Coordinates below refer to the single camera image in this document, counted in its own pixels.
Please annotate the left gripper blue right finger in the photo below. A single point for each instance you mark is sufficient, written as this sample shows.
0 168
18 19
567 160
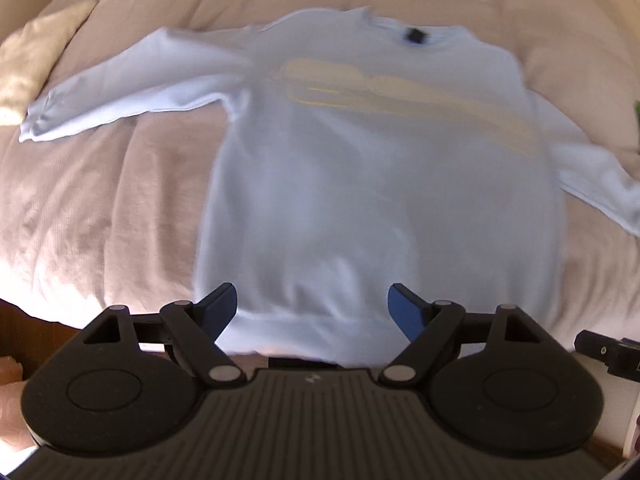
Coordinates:
430 330

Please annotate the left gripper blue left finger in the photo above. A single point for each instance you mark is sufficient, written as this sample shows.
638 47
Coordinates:
193 330

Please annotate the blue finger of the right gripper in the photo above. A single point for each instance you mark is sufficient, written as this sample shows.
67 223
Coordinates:
603 349

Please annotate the light blue sweatshirt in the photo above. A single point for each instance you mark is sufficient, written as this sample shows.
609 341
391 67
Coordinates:
360 152

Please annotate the cream folded cloth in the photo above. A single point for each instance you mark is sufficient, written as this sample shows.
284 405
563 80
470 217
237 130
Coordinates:
29 55

